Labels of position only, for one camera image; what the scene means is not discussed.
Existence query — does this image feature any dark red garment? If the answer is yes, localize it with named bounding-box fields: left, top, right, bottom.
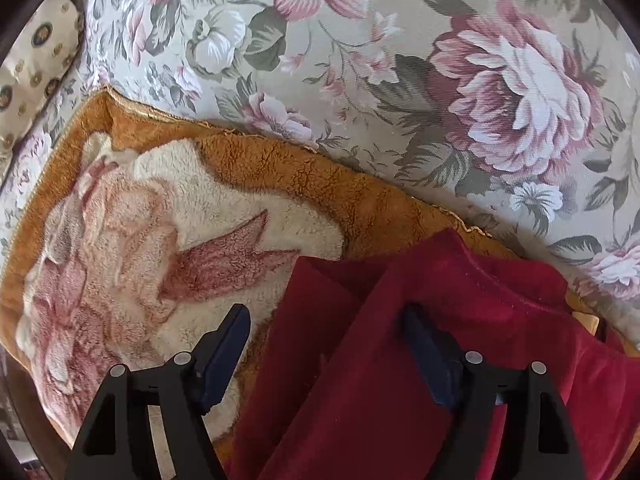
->
left=229, top=230, right=639, bottom=479

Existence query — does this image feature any brown floral plush blanket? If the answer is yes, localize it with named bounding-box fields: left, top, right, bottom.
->
left=1, top=91, right=509, bottom=474

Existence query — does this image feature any floral bed sheet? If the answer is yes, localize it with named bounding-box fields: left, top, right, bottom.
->
left=1, top=0, right=639, bottom=341

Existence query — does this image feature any cream dotted pillow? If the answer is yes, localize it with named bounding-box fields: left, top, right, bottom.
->
left=0, top=0, right=84, bottom=158

